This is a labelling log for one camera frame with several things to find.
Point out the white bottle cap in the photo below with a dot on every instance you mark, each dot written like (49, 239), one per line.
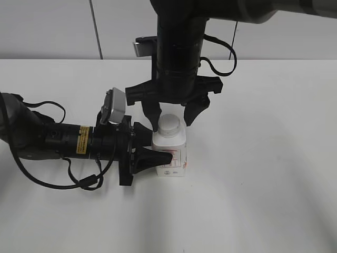
(168, 125)

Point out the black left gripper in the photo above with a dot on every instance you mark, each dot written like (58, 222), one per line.
(113, 142)

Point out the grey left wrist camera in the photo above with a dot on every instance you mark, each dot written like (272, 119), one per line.
(114, 107)

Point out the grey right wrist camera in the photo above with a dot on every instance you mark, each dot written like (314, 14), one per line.
(145, 46)

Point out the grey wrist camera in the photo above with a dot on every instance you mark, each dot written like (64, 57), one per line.
(145, 46)
(114, 107)

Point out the white yili changqing bottle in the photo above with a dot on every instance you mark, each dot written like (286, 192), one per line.
(177, 146)

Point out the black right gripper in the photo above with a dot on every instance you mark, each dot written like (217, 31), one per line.
(187, 89)

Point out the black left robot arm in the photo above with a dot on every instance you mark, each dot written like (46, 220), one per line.
(34, 136)

